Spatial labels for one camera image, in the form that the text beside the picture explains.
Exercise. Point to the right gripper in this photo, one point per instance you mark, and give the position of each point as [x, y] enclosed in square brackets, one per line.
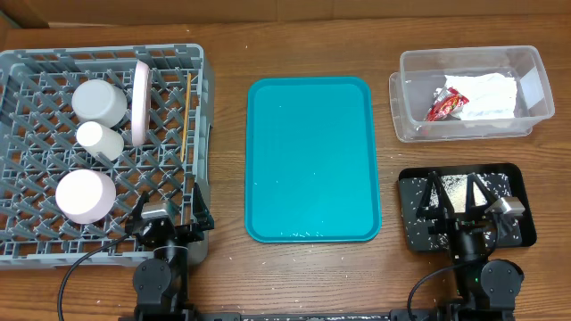
[456, 221]

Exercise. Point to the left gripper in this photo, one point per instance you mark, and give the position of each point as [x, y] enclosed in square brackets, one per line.
[194, 231]

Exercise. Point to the wooden chopstick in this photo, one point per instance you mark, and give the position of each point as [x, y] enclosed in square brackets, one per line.
[186, 116]

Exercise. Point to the small white plate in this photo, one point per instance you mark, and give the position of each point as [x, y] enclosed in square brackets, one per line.
[85, 196]

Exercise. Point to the white cup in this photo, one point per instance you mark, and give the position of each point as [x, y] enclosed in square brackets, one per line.
[96, 138]

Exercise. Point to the red snack wrapper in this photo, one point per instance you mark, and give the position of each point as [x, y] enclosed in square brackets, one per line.
[448, 100]

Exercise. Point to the white napkin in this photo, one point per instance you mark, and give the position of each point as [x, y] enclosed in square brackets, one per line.
[490, 96]

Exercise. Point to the large white plate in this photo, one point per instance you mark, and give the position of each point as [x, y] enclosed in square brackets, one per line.
[140, 103]

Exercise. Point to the grey round bowl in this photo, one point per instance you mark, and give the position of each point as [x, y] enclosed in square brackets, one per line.
[99, 101]

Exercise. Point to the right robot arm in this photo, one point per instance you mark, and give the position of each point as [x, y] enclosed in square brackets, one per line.
[487, 288]

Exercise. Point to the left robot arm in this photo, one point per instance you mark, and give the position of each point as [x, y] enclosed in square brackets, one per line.
[161, 282]

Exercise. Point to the pile of white rice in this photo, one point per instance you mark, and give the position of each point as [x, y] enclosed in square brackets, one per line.
[456, 186]

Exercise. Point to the clear plastic bin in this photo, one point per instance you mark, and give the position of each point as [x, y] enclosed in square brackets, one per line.
[423, 73]

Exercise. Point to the grey plastic dish rack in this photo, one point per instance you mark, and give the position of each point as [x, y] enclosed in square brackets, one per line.
[39, 147]

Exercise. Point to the teal plastic serving tray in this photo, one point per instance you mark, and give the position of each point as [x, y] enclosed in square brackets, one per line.
[311, 172]

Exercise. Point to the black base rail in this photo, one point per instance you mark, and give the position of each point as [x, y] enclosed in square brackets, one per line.
[393, 315]

